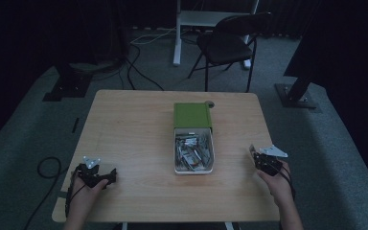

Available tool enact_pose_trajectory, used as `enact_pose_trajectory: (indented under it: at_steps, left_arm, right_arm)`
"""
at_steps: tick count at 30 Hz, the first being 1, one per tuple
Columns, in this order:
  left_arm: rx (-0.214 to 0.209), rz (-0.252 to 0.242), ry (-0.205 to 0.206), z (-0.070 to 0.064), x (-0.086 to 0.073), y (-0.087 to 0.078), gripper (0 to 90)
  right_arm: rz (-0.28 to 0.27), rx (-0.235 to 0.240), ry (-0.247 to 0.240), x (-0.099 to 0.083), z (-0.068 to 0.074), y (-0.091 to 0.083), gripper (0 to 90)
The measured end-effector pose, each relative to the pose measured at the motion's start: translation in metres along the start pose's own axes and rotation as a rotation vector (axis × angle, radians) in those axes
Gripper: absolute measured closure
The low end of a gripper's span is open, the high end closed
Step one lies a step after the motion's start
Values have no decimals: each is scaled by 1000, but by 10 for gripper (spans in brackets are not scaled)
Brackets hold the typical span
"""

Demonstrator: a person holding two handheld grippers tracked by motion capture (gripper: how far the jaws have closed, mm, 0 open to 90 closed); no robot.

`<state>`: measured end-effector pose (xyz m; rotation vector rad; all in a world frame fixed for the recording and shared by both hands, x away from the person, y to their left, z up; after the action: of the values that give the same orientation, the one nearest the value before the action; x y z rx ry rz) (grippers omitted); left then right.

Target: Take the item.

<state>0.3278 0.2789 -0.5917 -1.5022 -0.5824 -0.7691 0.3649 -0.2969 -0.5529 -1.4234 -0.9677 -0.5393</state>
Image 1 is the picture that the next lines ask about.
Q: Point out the grey tape patch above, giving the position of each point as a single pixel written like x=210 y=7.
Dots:
x=62 y=194

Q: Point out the black stand base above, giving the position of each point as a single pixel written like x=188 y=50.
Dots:
x=68 y=86

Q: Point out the black floor tape strip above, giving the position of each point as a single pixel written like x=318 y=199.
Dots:
x=75 y=125

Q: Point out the pile of small packets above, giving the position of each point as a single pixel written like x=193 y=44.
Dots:
x=193 y=153

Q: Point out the black metal stand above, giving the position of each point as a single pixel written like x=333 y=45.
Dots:
x=295 y=96

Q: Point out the person's left hand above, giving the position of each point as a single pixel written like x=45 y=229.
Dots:
x=81 y=201

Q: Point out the white table leg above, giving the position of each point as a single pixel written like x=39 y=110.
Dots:
x=229 y=226
x=124 y=226

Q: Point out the black folding chair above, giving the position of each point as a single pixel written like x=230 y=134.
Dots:
x=223 y=48

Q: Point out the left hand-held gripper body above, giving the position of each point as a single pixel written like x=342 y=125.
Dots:
x=89 y=175

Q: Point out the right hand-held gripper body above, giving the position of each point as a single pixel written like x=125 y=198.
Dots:
x=268 y=164

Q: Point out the person's right hand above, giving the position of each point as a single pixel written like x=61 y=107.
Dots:
x=279 y=188

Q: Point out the white desk frame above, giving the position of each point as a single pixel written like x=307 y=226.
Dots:
x=177 y=38

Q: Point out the dark curtain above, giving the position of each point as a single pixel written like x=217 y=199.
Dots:
x=348 y=64

